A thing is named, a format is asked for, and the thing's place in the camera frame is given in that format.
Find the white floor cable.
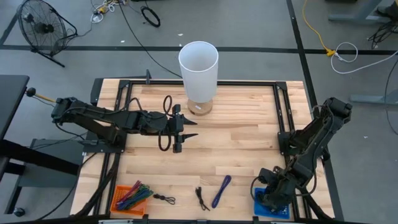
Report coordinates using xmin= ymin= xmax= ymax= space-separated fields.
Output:
xmin=330 ymin=42 xmax=398 ymax=75

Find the purple braided cable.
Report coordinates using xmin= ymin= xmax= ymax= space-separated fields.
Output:
xmin=116 ymin=191 xmax=154 ymax=211
xmin=211 ymin=174 xmax=233 ymax=209

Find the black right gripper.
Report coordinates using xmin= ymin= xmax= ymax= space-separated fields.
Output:
xmin=250 ymin=166 xmax=297 ymax=210

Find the white cable tangle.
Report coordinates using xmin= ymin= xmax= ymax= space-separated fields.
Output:
xmin=90 ymin=0 xmax=128 ymax=24

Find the white shade wooden base lamp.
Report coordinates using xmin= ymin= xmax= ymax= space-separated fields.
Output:
xmin=178 ymin=40 xmax=220 ymax=117

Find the orange plastic basket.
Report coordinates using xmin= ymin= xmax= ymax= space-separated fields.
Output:
xmin=109 ymin=184 xmax=148 ymax=217

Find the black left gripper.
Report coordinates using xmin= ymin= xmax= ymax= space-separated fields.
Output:
xmin=167 ymin=104 xmax=199 ymax=154

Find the black floor fan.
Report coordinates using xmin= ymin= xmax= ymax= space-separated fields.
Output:
xmin=17 ymin=0 xmax=78 ymax=68

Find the blue plastic basket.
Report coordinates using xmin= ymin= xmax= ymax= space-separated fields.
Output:
xmin=253 ymin=186 xmax=291 ymax=220

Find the black cable with velcro strap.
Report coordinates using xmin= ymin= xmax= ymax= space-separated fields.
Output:
xmin=195 ymin=185 xmax=211 ymax=212

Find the black cable tangle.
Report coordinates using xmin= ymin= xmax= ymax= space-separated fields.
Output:
xmin=368 ymin=20 xmax=398 ymax=50

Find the black knob yellow cord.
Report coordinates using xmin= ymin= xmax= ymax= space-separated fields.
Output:
xmin=25 ymin=86 xmax=57 ymax=103

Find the yellow extension cord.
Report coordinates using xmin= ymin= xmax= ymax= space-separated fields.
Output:
xmin=302 ymin=0 xmax=337 ymax=57

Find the black cable bundle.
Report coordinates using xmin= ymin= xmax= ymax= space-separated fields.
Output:
xmin=152 ymin=193 xmax=177 ymax=205

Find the long black floor cable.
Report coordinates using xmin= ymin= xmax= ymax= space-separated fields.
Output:
xmin=118 ymin=0 xmax=183 ymax=79

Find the green braided cable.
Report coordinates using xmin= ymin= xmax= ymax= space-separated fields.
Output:
xmin=124 ymin=185 xmax=150 ymax=205

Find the person's foot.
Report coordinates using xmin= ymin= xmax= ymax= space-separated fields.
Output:
xmin=376 ymin=1 xmax=398 ymax=19

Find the black coiled floor cable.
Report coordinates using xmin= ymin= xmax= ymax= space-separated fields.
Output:
xmin=140 ymin=5 xmax=162 ymax=28

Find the black side desk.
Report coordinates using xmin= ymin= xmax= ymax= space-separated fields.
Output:
xmin=0 ymin=74 xmax=85 ymax=218

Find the red braided cable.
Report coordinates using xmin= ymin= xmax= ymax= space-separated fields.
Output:
xmin=119 ymin=180 xmax=142 ymax=203

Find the black aluminium table frame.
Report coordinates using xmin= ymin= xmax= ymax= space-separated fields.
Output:
xmin=71 ymin=68 xmax=345 ymax=223

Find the grey desk leg frame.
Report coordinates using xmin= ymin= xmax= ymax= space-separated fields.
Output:
xmin=328 ymin=0 xmax=398 ymax=24

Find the grey desk foot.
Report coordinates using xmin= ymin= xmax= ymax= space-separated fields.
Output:
xmin=349 ymin=93 xmax=398 ymax=105

